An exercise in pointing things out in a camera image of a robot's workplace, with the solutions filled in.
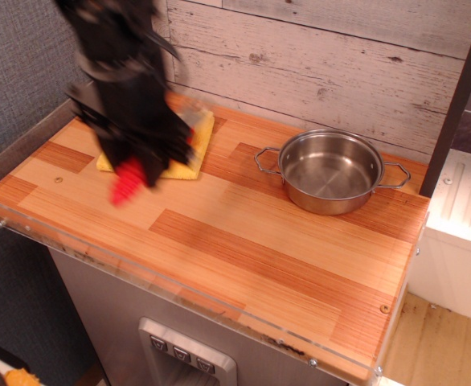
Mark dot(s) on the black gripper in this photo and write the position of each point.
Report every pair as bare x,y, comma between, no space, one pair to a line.
131,118

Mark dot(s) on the red handled metal fork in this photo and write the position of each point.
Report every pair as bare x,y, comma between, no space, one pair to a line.
123,191

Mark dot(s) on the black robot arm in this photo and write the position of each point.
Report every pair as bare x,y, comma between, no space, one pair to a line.
115,38

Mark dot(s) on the yellow cloth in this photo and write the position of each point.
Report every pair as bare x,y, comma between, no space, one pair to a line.
201,122

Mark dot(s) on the red toy tomato half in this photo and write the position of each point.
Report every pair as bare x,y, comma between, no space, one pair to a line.
190,136

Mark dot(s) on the grey cabinet with dispenser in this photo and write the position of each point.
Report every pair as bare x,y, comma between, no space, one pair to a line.
111,310

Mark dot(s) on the small steel pot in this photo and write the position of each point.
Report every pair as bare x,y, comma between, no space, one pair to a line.
327,171

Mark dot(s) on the orange yellow object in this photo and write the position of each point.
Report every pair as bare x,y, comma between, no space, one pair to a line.
21,377

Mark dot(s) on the dark right post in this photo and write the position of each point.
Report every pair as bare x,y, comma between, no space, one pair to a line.
448,130

